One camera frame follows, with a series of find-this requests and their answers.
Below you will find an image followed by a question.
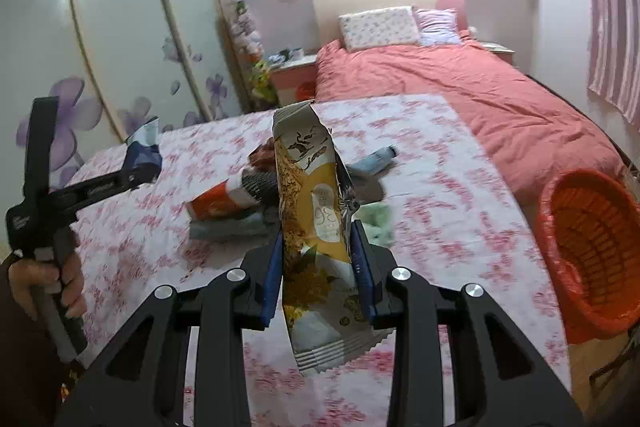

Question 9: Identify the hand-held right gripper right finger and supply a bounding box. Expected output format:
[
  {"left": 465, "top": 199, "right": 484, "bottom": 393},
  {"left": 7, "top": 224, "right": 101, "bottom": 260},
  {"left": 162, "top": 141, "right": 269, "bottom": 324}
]
[{"left": 350, "top": 219, "right": 586, "bottom": 427}]

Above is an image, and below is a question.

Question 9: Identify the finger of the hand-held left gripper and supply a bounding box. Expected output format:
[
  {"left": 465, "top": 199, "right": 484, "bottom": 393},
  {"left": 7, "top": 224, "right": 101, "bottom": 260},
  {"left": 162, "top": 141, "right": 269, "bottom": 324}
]
[{"left": 67, "top": 171, "right": 151, "bottom": 208}]

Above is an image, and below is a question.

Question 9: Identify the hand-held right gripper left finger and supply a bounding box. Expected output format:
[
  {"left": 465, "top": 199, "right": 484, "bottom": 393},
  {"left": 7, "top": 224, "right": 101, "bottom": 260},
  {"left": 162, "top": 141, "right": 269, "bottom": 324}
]
[{"left": 55, "top": 234, "right": 286, "bottom": 427}]

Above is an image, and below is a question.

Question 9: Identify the dark blue packet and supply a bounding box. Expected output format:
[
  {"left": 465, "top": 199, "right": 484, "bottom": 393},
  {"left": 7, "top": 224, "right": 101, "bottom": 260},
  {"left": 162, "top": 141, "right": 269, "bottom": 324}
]
[{"left": 122, "top": 116, "right": 163, "bottom": 182}]

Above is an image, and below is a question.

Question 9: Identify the yellow snack packet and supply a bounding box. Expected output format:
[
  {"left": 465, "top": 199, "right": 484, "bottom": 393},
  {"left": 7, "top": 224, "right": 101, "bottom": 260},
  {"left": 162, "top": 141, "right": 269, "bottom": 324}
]
[{"left": 271, "top": 102, "right": 396, "bottom": 376}]

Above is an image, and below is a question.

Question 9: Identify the orange plastic basket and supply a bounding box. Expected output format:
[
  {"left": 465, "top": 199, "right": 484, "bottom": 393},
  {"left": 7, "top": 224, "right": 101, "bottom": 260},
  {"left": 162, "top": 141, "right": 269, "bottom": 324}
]
[{"left": 536, "top": 169, "right": 640, "bottom": 344}]

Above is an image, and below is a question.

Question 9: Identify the person's left forearm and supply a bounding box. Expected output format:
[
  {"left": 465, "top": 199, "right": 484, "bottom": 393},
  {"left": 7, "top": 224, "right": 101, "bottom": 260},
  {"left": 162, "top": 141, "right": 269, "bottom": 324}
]
[{"left": 0, "top": 257, "right": 76, "bottom": 427}]

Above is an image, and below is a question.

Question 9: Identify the person's left hand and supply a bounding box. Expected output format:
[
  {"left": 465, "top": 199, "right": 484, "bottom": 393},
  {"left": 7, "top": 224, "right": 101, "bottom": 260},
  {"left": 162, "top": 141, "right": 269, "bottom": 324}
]
[{"left": 7, "top": 252, "right": 87, "bottom": 320}]

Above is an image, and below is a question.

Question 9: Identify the light green packet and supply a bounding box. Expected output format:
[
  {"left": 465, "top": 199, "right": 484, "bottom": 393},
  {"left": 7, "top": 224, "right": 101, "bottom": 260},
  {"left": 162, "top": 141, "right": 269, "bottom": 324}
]
[{"left": 359, "top": 202, "right": 397, "bottom": 254}]

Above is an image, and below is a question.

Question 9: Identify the grey green packet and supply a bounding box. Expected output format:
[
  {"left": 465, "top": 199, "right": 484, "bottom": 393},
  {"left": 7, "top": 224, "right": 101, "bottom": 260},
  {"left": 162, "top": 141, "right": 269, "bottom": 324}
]
[{"left": 189, "top": 207, "right": 281, "bottom": 242}]

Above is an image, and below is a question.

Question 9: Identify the orange white tube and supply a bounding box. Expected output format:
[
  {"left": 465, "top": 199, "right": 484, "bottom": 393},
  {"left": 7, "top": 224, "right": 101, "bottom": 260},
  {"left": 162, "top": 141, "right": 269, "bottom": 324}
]
[{"left": 186, "top": 170, "right": 280, "bottom": 220}]

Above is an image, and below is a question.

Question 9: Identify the floral tablecloth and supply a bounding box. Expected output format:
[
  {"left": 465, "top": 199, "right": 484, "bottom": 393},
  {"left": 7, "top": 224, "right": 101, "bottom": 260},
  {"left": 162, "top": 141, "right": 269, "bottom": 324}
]
[{"left": 65, "top": 94, "right": 573, "bottom": 427}]

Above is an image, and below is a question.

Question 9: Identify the light blue tube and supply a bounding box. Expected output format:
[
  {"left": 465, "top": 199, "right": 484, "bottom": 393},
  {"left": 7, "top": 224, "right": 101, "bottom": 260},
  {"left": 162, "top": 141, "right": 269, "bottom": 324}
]
[{"left": 350, "top": 145, "right": 398, "bottom": 175}]

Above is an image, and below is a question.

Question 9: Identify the brown scrunchie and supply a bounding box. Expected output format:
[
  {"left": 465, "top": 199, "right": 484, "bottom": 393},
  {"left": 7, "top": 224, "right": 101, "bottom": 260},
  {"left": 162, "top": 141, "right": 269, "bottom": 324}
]
[{"left": 248, "top": 142, "right": 276, "bottom": 172}]

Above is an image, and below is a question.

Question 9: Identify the floral sliding door wardrobe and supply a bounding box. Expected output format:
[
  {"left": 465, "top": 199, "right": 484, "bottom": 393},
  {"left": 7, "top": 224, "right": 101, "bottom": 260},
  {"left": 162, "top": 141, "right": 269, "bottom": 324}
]
[{"left": 0, "top": 0, "right": 251, "bottom": 253}]

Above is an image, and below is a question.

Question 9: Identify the pink white nightstand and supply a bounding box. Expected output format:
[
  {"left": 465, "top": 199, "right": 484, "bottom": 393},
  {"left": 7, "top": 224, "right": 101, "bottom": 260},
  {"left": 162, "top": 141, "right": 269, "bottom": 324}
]
[
  {"left": 482, "top": 42, "right": 516, "bottom": 68},
  {"left": 270, "top": 54, "right": 318, "bottom": 108}
]

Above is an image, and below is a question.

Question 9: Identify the bed with red duvet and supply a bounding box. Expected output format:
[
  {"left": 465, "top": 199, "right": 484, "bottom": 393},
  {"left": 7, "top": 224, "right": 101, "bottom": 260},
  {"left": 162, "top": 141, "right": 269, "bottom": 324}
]
[{"left": 315, "top": 29, "right": 626, "bottom": 208}]

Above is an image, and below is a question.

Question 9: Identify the stack of plush toys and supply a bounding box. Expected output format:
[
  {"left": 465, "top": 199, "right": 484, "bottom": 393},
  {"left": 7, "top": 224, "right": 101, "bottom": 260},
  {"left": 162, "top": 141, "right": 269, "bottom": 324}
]
[{"left": 227, "top": 0, "right": 278, "bottom": 110}]

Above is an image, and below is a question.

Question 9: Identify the white floral pillow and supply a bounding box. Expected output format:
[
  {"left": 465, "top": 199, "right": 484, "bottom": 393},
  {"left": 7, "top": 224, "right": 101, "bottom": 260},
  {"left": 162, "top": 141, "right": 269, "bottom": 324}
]
[{"left": 338, "top": 6, "right": 421, "bottom": 52}]

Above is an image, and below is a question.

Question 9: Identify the pink striped pillow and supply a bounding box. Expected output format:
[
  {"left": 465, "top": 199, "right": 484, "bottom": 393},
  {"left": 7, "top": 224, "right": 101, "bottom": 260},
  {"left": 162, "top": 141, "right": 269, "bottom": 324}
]
[{"left": 414, "top": 8, "right": 462, "bottom": 46}]

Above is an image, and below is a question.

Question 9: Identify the beige pink headboard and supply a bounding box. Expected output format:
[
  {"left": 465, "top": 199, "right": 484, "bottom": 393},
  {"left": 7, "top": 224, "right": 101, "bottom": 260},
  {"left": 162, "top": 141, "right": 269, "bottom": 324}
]
[{"left": 312, "top": 0, "right": 468, "bottom": 58}]

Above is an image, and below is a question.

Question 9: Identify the pink curtain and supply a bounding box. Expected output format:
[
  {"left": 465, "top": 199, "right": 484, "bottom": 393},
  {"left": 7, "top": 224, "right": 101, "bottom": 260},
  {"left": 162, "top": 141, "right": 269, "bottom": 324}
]
[{"left": 570, "top": 0, "right": 640, "bottom": 130}]

